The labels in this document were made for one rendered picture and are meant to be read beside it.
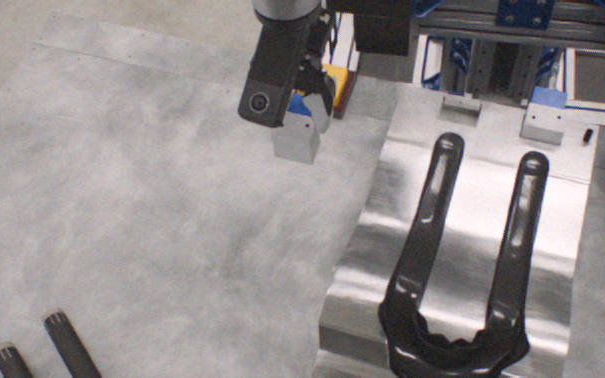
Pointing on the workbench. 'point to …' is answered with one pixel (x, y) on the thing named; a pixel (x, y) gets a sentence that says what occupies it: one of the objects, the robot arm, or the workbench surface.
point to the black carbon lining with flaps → (401, 339)
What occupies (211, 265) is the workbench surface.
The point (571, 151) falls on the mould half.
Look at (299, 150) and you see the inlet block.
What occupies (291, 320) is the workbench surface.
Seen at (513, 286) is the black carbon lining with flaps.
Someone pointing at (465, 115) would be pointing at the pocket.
